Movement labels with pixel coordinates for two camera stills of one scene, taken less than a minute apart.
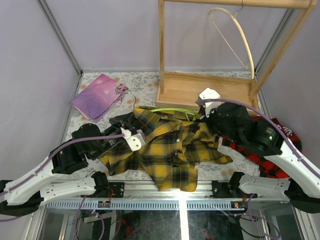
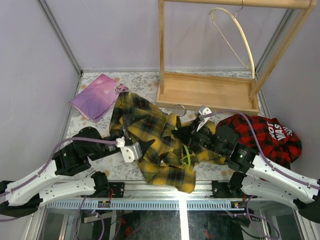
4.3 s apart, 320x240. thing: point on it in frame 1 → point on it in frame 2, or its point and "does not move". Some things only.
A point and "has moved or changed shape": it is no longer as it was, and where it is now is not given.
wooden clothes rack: [182, 91] does not move
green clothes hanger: [196, 115] → [187, 158]
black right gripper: [212, 113] → [187, 133]
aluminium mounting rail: [135, 196] does not move
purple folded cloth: [99, 98] does not move
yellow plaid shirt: [176, 143] has moved or changed shape
